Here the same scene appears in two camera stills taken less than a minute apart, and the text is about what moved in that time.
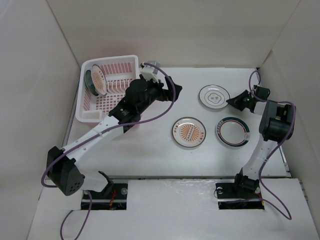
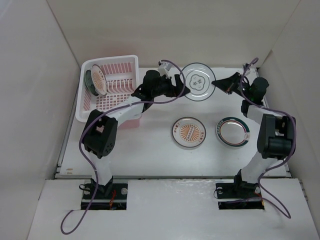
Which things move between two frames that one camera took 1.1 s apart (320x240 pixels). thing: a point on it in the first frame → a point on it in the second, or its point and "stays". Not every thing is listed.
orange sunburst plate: [99, 79] stays
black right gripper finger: [242, 105] → [235, 89]
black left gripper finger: [178, 88] → [179, 84]
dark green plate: [89, 83] stays
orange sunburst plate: [188, 132] stays
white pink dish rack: [119, 72] stays
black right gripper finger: [238, 101] → [226, 84]
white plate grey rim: [214, 96] → [198, 78]
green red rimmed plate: [233, 131] stays
